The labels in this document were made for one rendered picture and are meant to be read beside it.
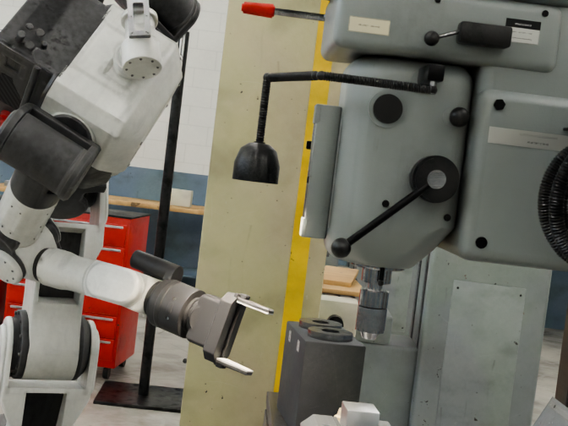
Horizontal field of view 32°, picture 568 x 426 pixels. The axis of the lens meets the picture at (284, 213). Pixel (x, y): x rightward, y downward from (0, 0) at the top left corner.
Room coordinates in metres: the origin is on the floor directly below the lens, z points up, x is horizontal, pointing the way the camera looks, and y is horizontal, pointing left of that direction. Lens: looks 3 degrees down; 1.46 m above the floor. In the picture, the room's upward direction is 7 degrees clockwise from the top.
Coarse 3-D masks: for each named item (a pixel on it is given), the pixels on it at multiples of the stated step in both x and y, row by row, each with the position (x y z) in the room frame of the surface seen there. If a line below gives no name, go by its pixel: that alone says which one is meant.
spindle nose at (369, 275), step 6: (366, 270) 1.58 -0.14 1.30; (372, 270) 1.57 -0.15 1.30; (378, 270) 1.57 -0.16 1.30; (366, 276) 1.58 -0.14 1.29; (372, 276) 1.57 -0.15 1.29; (378, 276) 1.57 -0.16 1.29; (384, 276) 1.57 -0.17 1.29; (390, 276) 1.59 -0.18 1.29; (372, 282) 1.57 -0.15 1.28; (384, 282) 1.58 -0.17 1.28
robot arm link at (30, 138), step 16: (16, 128) 1.62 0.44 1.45; (32, 128) 1.63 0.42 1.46; (48, 128) 1.65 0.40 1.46; (16, 144) 1.61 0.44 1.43; (32, 144) 1.62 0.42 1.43; (48, 144) 1.63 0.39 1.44; (64, 144) 1.64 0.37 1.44; (16, 160) 1.62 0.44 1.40; (32, 160) 1.62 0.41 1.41; (48, 160) 1.62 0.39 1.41; (64, 160) 1.63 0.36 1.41; (16, 176) 1.68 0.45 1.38; (32, 176) 1.64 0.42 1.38; (48, 176) 1.63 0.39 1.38; (64, 176) 1.63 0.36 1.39; (16, 192) 1.69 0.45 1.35; (32, 192) 1.67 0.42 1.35; (48, 192) 1.68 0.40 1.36; (32, 208) 1.70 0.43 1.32
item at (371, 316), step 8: (360, 296) 1.59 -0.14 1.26; (368, 296) 1.58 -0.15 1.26; (360, 304) 1.59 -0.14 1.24; (368, 304) 1.57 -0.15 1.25; (376, 304) 1.57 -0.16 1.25; (384, 304) 1.58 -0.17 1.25; (360, 312) 1.58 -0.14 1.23; (368, 312) 1.57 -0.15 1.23; (376, 312) 1.57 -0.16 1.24; (384, 312) 1.58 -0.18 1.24; (360, 320) 1.58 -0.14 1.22; (368, 320) 1.57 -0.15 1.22; (376, 320) 1.57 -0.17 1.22; (384, 320) 1.58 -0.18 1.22; (360, 328) 1.58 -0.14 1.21; (368, 328) 1.57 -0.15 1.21; (376, 328) 1.57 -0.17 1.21; (384, 328) 1.59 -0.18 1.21
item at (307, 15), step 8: (248, 8) 1.67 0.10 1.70; (256, 8) 1.67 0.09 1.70; (264, 8) 1.67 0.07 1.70; (272, 8) 1.67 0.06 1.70; (280, 8) 1.68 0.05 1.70; (264, 16) 1.68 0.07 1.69; (272, 16) 1.68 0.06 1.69; (288, 16) 1.68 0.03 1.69; (296, 16) 1.68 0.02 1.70; (304, 16) 1.68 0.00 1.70; (312, 16) 1.68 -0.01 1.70; (320, 16) 1.68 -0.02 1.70
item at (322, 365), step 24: (288, 336) 2.06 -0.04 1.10; (312, 336) 1.92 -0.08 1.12; (336, 336) 1.91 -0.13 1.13; (288, 360) 2.03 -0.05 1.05; (312, 360) 1.89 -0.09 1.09; (336, 360) 1.89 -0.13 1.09; (360, 360) 1.90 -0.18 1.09; (288, 384) 1.99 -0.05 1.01; (312, 384) 1.89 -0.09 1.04; (336, 384) 1.89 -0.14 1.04; (360, 384) 1.90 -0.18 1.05; (288, 408) 1.96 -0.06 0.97; (312, 408) 1.89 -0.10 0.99; (336, 408) 1.90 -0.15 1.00
